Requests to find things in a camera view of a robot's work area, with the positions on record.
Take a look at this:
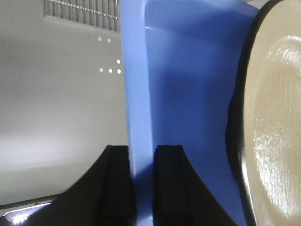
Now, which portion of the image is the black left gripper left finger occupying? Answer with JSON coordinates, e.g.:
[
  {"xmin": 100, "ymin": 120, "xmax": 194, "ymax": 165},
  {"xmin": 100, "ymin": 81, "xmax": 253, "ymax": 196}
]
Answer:
[{"xmin": 25, "ymin": 145, "xmax": 136, "ymax": 226}]

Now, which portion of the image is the blue plastic tray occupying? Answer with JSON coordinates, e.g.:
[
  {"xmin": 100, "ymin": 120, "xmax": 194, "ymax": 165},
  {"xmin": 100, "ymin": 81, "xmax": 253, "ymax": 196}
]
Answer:
[{"xmin": 121, "ymin": 0, "xmax": 258, "ymax": 226}]

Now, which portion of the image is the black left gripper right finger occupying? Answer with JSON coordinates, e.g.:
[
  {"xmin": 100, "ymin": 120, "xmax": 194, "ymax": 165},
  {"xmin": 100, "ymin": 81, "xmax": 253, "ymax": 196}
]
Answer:
[{"xmin": 153, "ymin": 145, "xmax": 237, "ymax": 226}]

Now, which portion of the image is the beige plate with black rim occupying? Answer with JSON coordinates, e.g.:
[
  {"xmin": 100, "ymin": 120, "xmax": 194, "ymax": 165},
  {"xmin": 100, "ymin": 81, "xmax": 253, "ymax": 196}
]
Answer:
[{"xmin": 226, "ymin": 0, "xmax": 301, "ymax": 226}]

